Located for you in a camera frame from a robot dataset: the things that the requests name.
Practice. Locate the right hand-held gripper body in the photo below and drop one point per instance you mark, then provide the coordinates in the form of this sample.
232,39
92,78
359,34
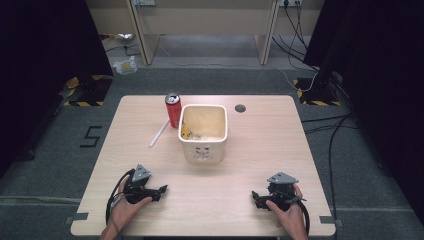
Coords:
281,193

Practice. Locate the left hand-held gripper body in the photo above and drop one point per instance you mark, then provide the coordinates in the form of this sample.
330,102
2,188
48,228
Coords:
138,191

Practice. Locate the white straw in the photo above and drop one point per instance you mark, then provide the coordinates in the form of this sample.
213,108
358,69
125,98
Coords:
159,133

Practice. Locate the white square bin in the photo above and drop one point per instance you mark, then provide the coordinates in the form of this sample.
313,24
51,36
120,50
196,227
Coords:
203,146

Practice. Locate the red drink can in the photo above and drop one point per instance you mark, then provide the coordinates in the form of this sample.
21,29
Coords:
173,110

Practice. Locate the person's left hand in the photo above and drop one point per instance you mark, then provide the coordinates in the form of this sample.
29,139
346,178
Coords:
125,210

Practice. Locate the person's right hand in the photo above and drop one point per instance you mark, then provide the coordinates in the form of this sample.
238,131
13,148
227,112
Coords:
290,220

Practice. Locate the grey tape strip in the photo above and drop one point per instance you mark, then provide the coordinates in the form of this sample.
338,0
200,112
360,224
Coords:
328,220
78,217

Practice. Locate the yellow wrapper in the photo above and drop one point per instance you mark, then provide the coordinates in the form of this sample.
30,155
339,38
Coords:
186,131

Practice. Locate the black stand base striped tape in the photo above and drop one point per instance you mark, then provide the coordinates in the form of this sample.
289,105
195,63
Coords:
316,93
90,91

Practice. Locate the crumpled clear plastic bag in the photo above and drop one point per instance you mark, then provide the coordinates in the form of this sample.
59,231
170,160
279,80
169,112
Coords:
126,66

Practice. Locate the black curtain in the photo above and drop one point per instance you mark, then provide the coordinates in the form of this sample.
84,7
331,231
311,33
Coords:
376,83
43,66

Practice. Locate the crumpled silver foil wrapper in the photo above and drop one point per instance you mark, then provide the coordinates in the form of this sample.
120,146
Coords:
124,36

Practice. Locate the white wall socket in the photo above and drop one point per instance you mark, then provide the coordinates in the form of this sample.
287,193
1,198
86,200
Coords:
290,2

